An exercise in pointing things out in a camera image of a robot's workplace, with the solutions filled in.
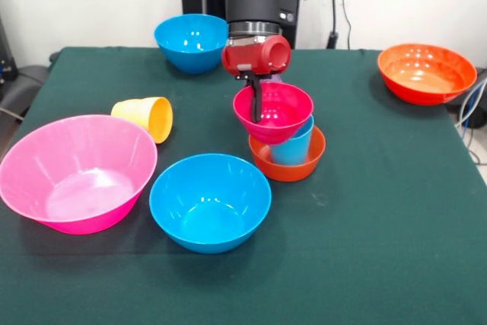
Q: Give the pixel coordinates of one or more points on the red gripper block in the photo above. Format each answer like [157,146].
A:
[255,56]

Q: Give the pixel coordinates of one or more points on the small magenta plastic bowl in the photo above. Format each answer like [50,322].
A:
[281,112]

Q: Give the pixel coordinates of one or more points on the purple ribbed plastic cup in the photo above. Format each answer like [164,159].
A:
[273,78]

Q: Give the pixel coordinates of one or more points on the blue plastic cup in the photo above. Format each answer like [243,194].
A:
[293,150]

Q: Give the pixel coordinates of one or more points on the small red-orange plastic bowl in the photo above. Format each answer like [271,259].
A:
[289,173]

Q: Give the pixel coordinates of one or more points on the blue plastic bowl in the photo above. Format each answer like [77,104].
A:
[190,47]
[209,211]

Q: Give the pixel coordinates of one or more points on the large orange plastic bowl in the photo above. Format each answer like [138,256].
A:
[426,74]

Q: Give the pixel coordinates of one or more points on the yellow plastic cup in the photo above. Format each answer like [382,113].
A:
[133,110]

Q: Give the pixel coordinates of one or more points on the dark green tablecloth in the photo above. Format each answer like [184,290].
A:
[323,226]

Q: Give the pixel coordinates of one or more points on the large pink plastic bowl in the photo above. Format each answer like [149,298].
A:
[76,173]

